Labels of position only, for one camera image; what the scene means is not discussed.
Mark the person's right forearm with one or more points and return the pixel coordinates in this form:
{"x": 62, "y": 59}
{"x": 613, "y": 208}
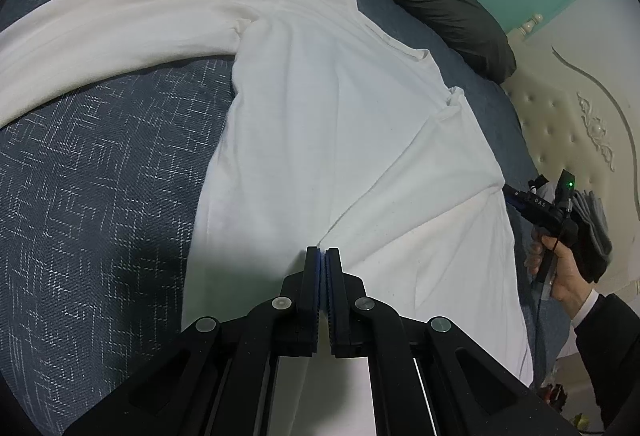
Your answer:
{"x": 610, "y": 356}

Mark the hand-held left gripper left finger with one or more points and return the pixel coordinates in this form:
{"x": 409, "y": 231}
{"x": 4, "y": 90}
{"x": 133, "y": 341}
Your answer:
{"x": 316, "y": 296}

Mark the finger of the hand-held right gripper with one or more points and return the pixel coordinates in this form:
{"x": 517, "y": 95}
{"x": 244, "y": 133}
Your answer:
{"x": 530, "y": 206}

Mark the bed with blue patterned sheet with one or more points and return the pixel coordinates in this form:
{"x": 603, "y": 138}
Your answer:
{"x": 100, "y": 191}

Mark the person's right hand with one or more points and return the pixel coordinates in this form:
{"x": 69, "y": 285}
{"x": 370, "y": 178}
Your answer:
{"x": 567, "y": 276}

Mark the grey folded sweatpants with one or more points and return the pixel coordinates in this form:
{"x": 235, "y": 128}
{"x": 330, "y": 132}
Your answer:
{"x": 592, "y": 221}

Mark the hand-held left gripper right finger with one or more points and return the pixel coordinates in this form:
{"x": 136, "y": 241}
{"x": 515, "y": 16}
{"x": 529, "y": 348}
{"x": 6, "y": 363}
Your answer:
{"x": 330, "y": 301}

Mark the white long-sleeve shirt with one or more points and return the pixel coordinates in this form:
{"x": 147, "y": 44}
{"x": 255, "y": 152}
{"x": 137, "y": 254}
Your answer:
{"x": 325, "y": 140}

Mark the cream tufted headboard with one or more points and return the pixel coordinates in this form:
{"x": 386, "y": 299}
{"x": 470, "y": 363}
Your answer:
{"x": 565, "y": 125}

